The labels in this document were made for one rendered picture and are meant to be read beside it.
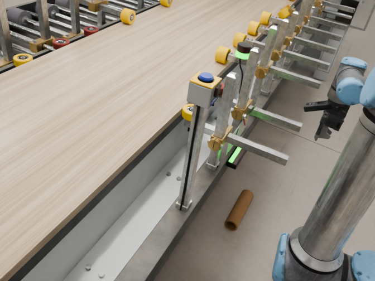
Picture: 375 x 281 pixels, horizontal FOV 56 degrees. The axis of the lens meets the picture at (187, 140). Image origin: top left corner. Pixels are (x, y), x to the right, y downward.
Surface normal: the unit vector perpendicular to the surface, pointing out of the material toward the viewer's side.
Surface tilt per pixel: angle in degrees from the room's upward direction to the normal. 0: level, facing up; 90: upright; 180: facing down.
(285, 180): 0
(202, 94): 90
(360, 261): 5
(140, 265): 0
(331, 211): 90
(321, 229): 90
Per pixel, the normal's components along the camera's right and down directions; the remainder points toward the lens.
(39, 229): 0.13, -0.78
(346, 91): -0.40, 0.52
